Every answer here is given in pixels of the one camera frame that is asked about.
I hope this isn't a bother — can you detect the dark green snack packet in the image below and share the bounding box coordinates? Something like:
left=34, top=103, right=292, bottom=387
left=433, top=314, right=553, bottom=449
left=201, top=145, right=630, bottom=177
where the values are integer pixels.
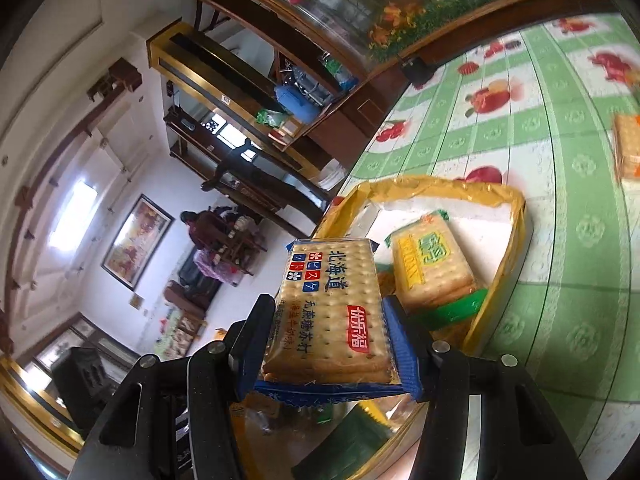
left=291, top=401, right=393, bottom=480

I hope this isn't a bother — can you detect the blue Hokkaido cracker pack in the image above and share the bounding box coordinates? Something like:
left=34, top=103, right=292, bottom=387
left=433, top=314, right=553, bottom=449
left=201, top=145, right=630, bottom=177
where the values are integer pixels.
left=255, top=238, right=423, bottom=406

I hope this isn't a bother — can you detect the Weidan green cracker pack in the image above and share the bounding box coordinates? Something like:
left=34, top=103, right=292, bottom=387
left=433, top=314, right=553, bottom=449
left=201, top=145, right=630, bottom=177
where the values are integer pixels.
left=385, top=209, right=487, bottom=332

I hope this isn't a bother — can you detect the long orange wafer pack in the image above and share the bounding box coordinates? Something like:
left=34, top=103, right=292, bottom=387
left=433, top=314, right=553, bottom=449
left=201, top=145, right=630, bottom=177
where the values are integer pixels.
left=613, top=114, right=640, bottom=180

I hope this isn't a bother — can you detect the black sofa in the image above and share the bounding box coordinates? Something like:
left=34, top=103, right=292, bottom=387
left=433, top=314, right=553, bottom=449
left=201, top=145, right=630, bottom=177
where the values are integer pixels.
left=178, top=247, right=222, bottom=311

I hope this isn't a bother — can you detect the framed painting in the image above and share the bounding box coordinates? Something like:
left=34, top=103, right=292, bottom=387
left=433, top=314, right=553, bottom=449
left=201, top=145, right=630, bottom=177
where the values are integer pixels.
left=101, top=194, right=175, bottom=290

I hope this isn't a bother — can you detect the ceiling light panel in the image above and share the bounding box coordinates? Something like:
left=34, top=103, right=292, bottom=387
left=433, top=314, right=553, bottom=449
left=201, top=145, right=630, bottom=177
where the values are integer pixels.
left=48, top=179, right=98, bottom=255

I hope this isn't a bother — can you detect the seated person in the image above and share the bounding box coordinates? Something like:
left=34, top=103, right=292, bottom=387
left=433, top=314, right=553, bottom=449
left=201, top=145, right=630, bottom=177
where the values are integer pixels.
left=180, top=206, right=265, bottom=287

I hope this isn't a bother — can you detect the dark wooden chair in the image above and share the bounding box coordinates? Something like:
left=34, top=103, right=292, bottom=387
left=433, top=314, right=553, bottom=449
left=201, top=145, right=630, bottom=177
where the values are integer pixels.
left=201, top=138, right=331, bottom=224

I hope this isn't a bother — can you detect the green bag on cabinet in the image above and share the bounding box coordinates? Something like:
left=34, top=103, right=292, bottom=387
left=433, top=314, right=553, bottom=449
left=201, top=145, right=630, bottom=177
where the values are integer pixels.
left=256, top=108, right=288, bottom=129

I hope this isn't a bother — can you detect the green fruit pattern tablecloth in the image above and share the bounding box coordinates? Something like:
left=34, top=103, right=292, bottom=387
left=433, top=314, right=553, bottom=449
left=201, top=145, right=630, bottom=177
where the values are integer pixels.
left=342, top=13, right=639, bottom=479

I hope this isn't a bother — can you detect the blue thermos jug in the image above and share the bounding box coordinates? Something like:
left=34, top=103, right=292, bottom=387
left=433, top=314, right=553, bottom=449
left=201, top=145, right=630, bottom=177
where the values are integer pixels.
left=274, top=84, right=320, bottom=125

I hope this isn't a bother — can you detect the wooden side cabinet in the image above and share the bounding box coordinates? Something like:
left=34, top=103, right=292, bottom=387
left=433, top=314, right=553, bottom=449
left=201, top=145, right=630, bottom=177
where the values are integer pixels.
left=269, top=69, right=402, bottom=166

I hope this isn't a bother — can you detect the small black cup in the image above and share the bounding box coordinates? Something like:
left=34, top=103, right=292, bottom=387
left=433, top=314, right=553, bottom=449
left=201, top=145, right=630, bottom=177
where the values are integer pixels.
left=400, top=56, right=438, bottom=88

